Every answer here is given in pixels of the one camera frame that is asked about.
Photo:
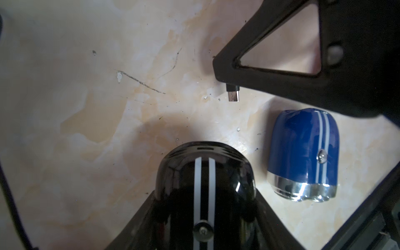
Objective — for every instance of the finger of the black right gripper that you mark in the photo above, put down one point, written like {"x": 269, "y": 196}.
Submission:
{"x": 359, "y": 53}

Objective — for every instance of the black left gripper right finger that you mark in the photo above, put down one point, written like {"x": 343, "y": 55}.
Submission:
{"x": 275, "y": 235}

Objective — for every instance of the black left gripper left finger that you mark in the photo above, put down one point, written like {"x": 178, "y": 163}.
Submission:
{"x": 139, "y": 233}

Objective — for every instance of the black electric shaver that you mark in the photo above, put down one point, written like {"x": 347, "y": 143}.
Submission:
{"x": 205, "y": 199}

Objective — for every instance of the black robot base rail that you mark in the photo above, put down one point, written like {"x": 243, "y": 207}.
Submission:
{"x": 375, "y": 225}

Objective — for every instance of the blue electric shaver right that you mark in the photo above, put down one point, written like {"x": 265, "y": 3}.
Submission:
{"x": 304, "y": 155}

